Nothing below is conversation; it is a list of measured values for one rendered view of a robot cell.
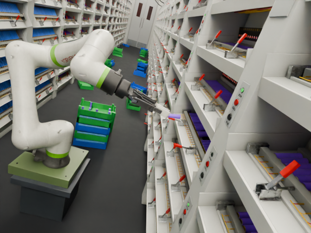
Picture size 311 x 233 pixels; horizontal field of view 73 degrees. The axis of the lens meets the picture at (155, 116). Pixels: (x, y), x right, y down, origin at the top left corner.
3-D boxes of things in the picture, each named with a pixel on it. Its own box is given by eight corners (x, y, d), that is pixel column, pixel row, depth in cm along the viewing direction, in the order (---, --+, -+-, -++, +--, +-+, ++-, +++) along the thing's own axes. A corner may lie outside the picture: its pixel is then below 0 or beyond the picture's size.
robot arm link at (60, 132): (36, 149, 118) (39, 118, 112) (63, 144, 130) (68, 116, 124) (45, 162, 111) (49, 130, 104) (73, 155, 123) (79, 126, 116)
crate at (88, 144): (72, 144, 194) (73, 137, 191) (76, 133, 212) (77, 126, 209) (105, 149, 203) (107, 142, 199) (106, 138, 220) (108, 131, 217)
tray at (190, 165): (190, 193, 73) (193, 171, 69) (172, 119, 128) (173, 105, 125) (248, 193, 74) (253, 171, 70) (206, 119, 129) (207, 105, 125)
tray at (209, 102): (213, 145, 65) (219, 103, 60) (183, 89, 121) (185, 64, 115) (277, 145, 66) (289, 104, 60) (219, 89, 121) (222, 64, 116)
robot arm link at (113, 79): (102, 87, 90) (96, 94, 81) (114, 63, 86) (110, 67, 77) (114, 94, 91) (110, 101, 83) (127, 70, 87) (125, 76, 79)
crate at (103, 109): (77, 114, 182) (78, 106, 179) (80, 105, 200) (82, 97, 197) (112, 120, 190) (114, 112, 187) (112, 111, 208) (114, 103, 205)
